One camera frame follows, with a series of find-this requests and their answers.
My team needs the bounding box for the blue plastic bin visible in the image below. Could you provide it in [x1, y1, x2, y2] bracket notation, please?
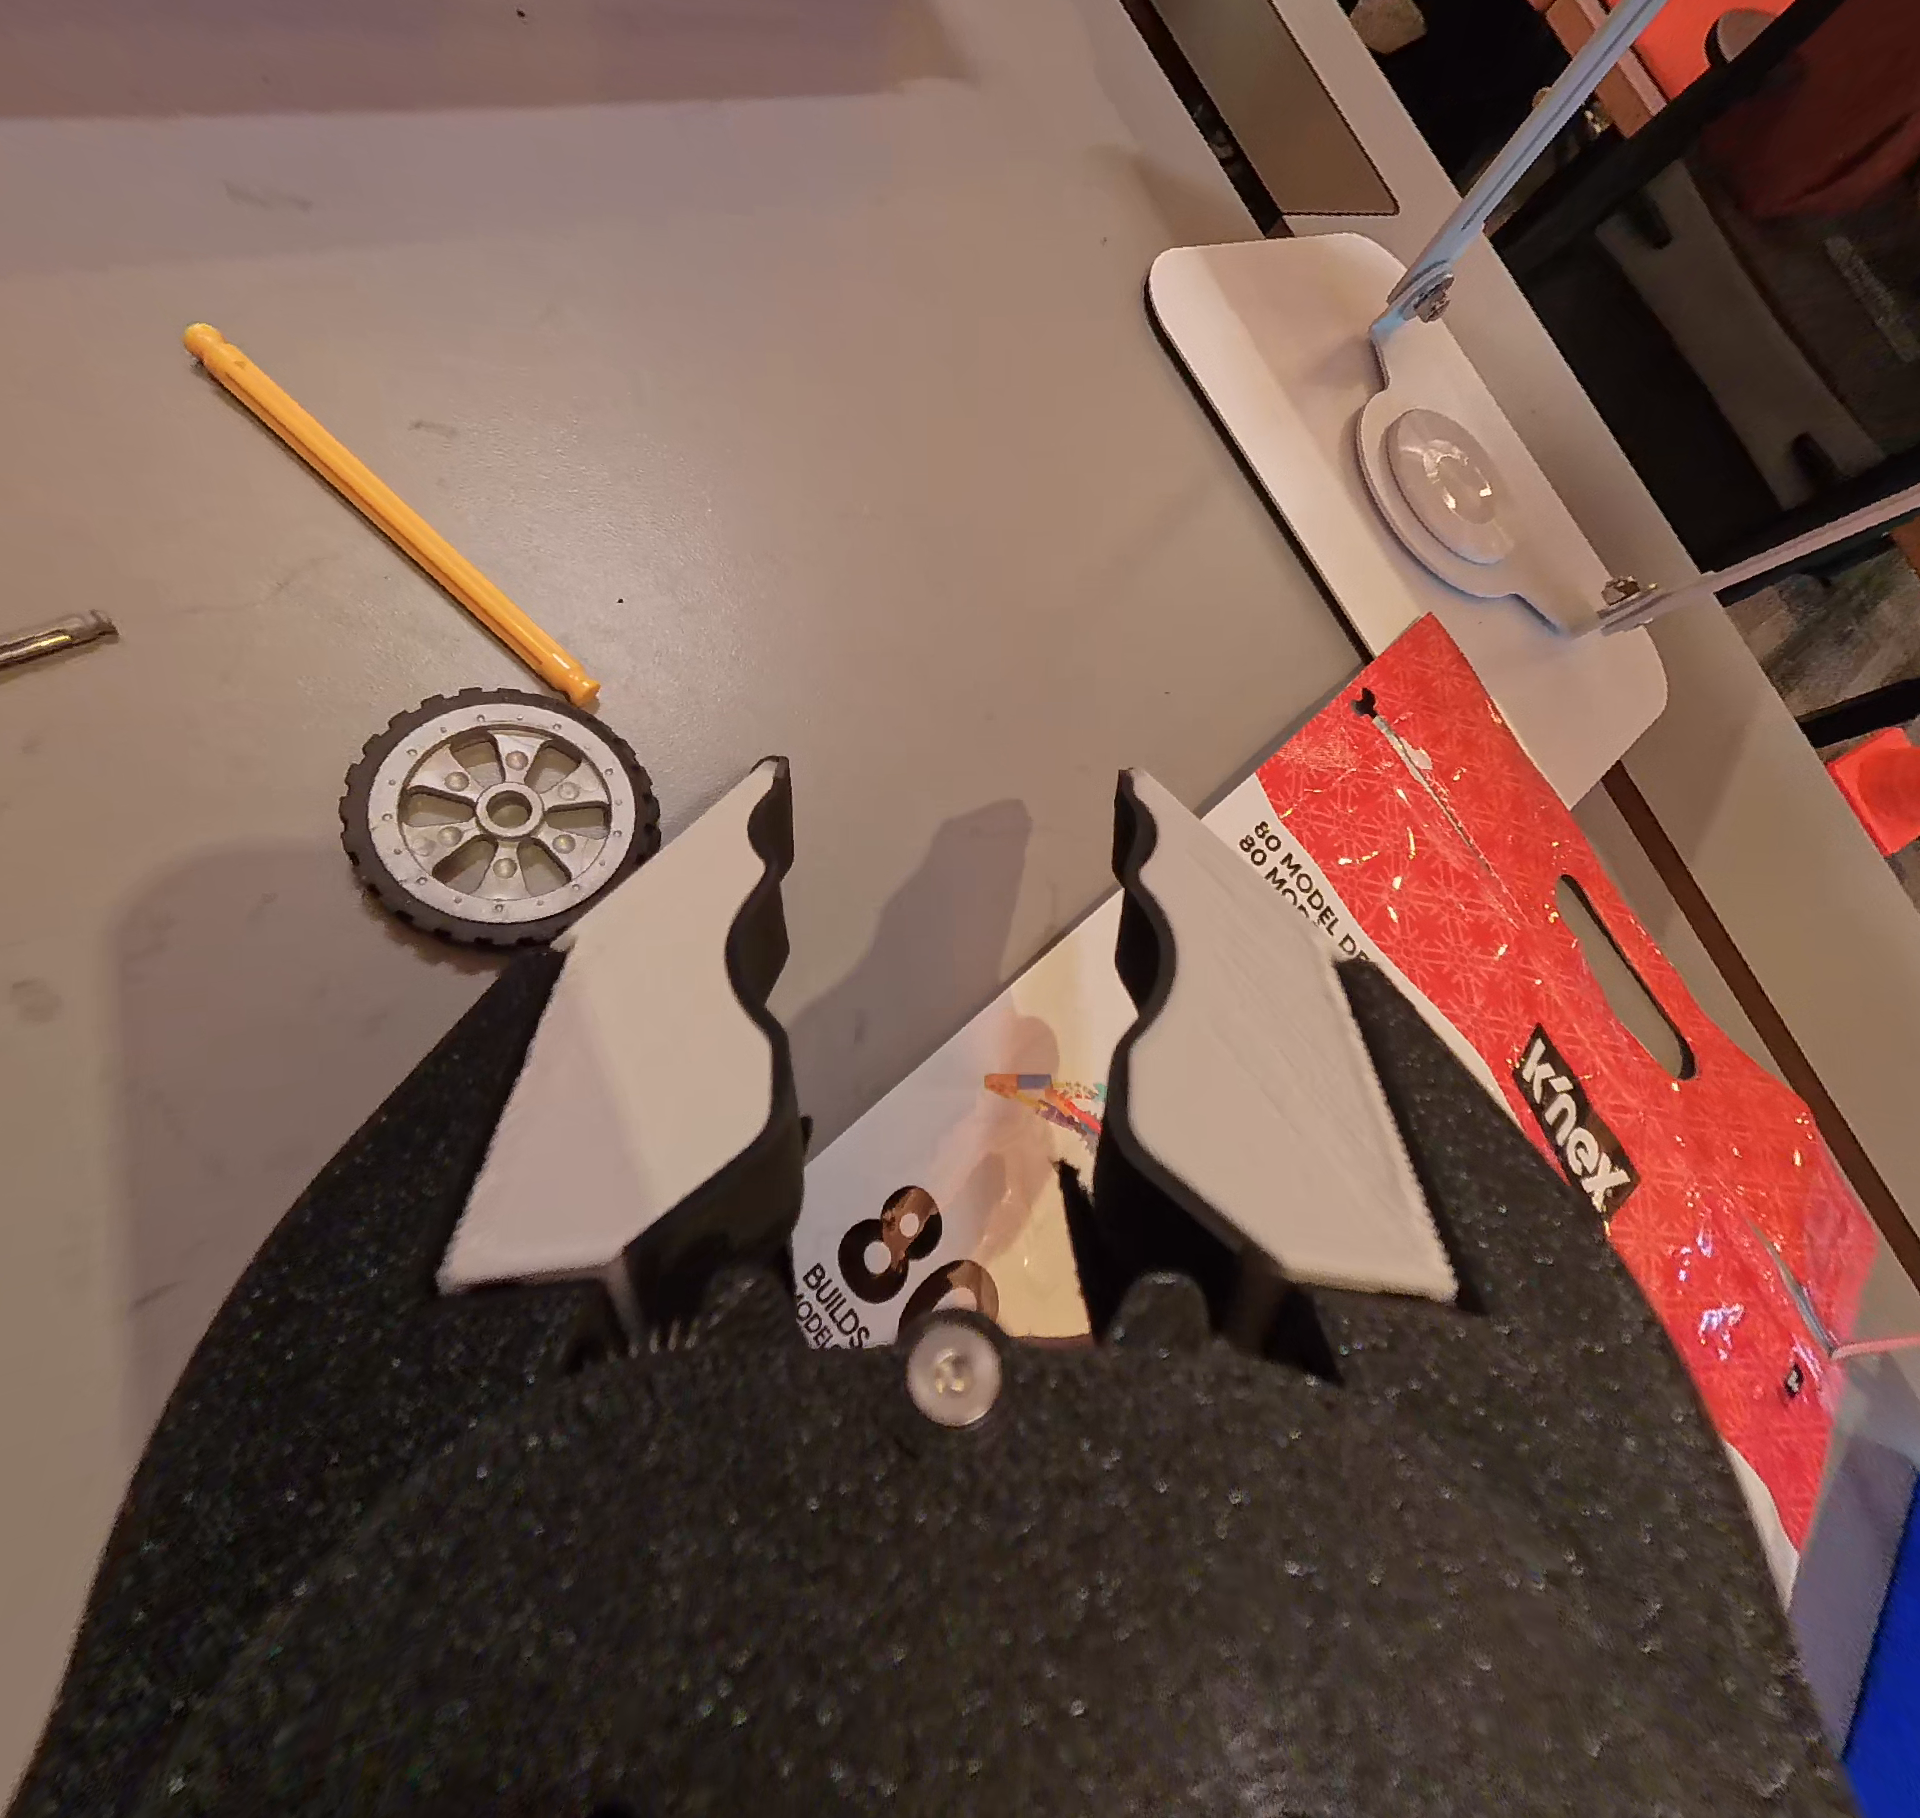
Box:
[1836, 1623, 1920, 1818]

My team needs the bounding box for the grey toy wheel black tire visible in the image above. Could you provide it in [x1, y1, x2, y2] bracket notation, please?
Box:
[339, 687, 663, 951]

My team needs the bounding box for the K'nex building set booklet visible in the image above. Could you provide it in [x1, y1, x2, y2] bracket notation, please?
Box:
[792, 614, 1881, 1598]

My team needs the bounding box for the grey rod with yellow connector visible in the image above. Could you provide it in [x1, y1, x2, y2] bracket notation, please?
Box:
[0, 609, 117, 674]

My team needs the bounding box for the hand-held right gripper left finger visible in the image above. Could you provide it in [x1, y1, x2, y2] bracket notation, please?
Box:
[434, 755, 812, 1351]

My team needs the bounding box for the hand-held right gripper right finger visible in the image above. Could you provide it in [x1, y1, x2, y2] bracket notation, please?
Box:
[1092, 763, 1461, 1367]

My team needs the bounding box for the long orange rod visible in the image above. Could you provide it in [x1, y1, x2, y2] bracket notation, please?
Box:
[182, 321, 604, 711]

